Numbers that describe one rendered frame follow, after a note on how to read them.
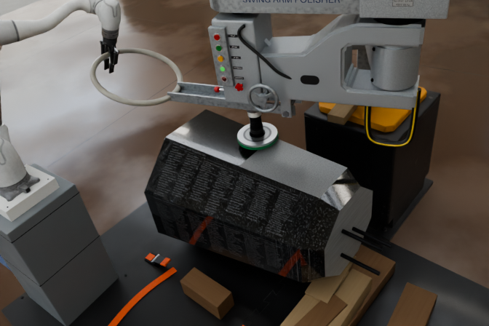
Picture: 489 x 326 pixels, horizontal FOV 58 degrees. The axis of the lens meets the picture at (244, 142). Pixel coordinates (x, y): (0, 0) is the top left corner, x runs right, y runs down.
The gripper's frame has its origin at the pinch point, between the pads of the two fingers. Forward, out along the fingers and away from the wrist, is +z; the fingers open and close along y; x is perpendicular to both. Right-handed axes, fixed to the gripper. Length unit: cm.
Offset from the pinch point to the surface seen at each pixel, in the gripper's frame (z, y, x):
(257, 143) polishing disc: -8, 98, 10
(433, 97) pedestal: -25, 154, 111
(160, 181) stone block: 34, 62, -17
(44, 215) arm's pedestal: 39, 36, -71
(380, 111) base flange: -18, 135, 78
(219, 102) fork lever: -20, 73, 6
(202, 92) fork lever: -13, 57, 13
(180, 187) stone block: 27, 75, -16
